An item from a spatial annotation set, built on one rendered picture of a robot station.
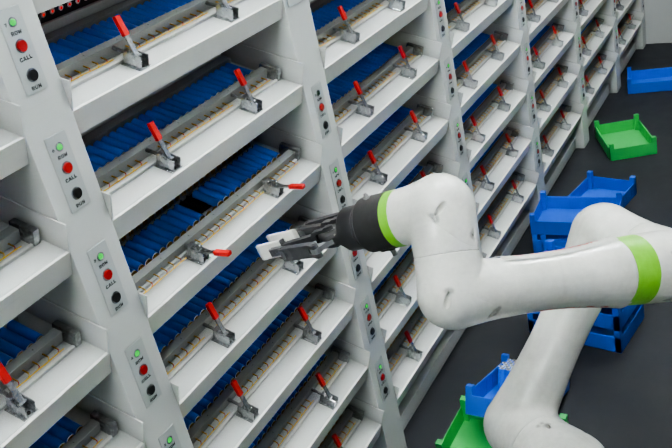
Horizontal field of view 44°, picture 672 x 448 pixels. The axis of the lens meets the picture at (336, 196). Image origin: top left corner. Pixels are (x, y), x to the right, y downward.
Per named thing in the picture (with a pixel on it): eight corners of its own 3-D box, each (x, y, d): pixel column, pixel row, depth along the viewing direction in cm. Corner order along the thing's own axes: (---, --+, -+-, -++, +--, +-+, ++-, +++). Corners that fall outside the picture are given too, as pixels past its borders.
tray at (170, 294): (319, 180, 188) (323, 144, 183) (148, 338, 142) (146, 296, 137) (245, 153, 195) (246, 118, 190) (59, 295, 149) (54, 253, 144)
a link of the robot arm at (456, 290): (586, 241, 143) (630, 232, 132) (597, 308, 141) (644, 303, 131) (398, 262, 129) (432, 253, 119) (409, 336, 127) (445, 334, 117)
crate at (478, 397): (502, 378, 249) (502, 352, 248) (570, 389, 239) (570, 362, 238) (465, 413, 224) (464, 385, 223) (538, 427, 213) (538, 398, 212)
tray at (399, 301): (464, 241, 264) (471, 206, 256) (382, 356, 219) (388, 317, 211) (406, 220, 271) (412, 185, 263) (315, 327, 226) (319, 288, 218)
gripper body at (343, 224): (365, 257, 133) (322, 266, 139) (387, 231, 140) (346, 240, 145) (344, 218, 131) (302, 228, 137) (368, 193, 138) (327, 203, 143)
